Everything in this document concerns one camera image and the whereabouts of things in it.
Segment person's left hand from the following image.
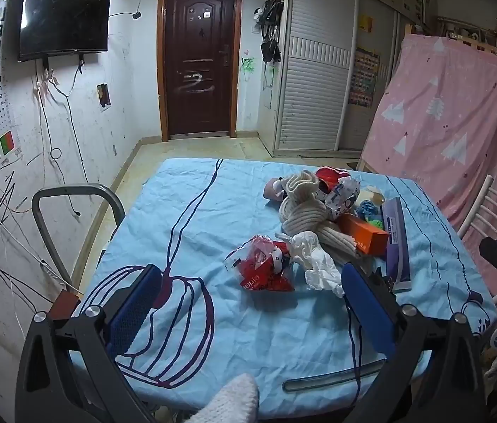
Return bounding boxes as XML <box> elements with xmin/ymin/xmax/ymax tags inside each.
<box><xmin>189</xmin><ymin>373</ymin><xmax>259</xmax><ymax>423</ymax></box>

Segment pink tree print curtain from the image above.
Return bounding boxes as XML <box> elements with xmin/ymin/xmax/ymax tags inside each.
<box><xmin>360</xmin><ymin>34</ymin><xmax>497</xmax><ymax>265</ymax></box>

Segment white slatted wardrobe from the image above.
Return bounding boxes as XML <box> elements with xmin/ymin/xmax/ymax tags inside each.
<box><xmin>270</xmin><ymin>0</ymin><xmax>412</xmax><ymax>157</ymax></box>

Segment beige knitted scarf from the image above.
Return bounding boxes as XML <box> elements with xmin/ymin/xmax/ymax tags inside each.
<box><xmin>278</xmin><ymin>170</ymin><xmax>364</xmax><ymax>269</ymax></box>

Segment wooden bed frame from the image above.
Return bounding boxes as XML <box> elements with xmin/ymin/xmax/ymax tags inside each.
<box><xmin>436</xmin><ymin>15</ymin><xmax>497</xmax><ymax>75</ymax></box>

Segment light blue printed tablecloth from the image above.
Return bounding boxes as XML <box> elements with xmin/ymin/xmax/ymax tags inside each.
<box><xmin>72</xmin><ymin>157</ymin><xmax>497</xmax><ymax>406</ymax></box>

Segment dark brown door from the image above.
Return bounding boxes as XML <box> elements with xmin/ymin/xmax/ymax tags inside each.
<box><xmin>158</xmin><ymin>0</ymin><xmax>246</xmax><ymax>141</ymax></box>

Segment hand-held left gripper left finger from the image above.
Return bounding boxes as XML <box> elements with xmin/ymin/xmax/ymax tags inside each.
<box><xmin>15</xmin><ymin>264</ymin><xmax>163</xmax><ymax>423</ymax></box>

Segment red snack packet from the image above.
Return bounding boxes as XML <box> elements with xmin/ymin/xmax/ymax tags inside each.
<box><xmin>224</xmin><ymin>235</ymin><xmax>295</xmax><ymax>292</ymax></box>

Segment black hanging cable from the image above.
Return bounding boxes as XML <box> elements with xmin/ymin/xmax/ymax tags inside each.
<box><xmin>48</xmin><ymin>68</ymin><xmax>88</xmax><ymax>219</ymax></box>

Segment orange cardboard box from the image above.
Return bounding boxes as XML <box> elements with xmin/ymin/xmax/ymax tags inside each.
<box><xmin>339</xmin><ymin>214</ymin><xmax>390</xmax><ymax>256</ymax></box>

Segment wall television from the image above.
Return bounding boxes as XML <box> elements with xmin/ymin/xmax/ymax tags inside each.
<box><xmin>18</xmin><ymin>0</ymin><xmax>112</xmax><ymax>63</ymax></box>

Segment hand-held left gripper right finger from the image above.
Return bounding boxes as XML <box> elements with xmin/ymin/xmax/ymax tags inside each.
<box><xmin>341</xmin><ymin>262</ymin><xmax>489</xmax><ymax>423</ymax></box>

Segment hanging black bags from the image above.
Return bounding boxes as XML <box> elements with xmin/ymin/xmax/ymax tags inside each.
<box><xmin>253</xmin><ymin>0</ymin><xmax>284</xmax><ymax>63</ymax></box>

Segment patterned plastic bag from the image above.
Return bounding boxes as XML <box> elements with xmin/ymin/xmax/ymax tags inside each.
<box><xmin>317</xmin><ymin>176</ymin><xmax>361</xmax><ymax>221</ymax></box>

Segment purple long box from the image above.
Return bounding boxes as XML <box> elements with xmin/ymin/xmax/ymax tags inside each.
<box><xmin>380</xmin><ymin>198</ymin><xmax>412</xmax><ymax>292</ymax></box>

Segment small doll black white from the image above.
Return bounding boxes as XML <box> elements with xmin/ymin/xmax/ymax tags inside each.
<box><xmin>263</xmin><ymin>177</ymin><xmax>291</xmax><ymax>203</ymax></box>

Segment white tissue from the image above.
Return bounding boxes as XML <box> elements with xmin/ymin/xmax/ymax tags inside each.
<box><xmin>275</xmin><ymin>231</ymin><xmax>346</xmax><ymax>298</ymax></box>

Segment colourful grid poster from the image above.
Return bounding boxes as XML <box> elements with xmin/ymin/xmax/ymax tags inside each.
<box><xmin>348</xmin><ymin>48</ymin><xmax>381</xmax><ymax>109</ymax></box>

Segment white metal chair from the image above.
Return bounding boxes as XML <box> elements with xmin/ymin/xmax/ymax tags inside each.
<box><xmin>457</xmin><ymin>175</ymin><xmax>497</xmax><ymax>305</ymax></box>

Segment blue green knitted toy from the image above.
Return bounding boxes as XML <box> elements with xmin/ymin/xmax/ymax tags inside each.
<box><xmin>354</xmin><ymin>200</ymin><xmax>386</xmax><ymax>230</ymax></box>

